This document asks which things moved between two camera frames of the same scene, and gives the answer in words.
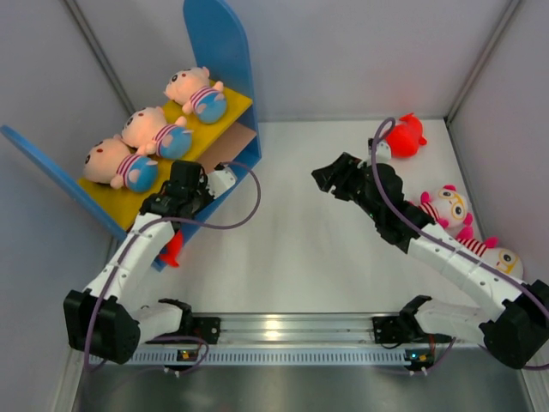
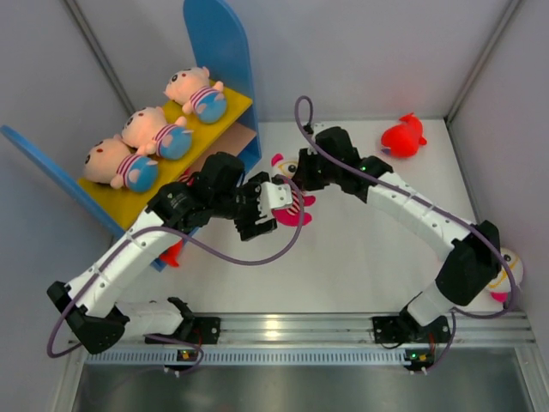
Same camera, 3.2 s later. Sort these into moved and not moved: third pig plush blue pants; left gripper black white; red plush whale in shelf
Moved: left gripper black white
Not moved: red plush whale in shelf; third pig plush blue pants
